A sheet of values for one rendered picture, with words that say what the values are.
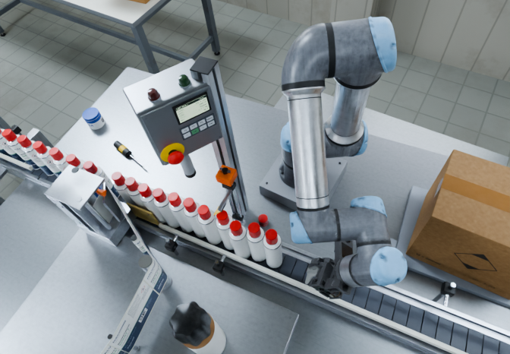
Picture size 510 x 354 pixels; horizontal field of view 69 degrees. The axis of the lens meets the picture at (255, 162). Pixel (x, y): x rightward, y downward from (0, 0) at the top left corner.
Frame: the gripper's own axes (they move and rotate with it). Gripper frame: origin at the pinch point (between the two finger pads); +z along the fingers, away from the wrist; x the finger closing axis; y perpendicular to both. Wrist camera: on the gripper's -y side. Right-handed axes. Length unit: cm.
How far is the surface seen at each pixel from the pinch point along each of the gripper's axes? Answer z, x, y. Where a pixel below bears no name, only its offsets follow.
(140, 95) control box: -26, -63, -3
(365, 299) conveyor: -3.6, 17.2, 0.1
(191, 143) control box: -17, -49, -5
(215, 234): 13.6, -28.1, 1.6
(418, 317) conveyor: -10.9, 29.9, -0.9
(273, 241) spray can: -6.1, -16.3, 1.0
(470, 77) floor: 55, 91, -212
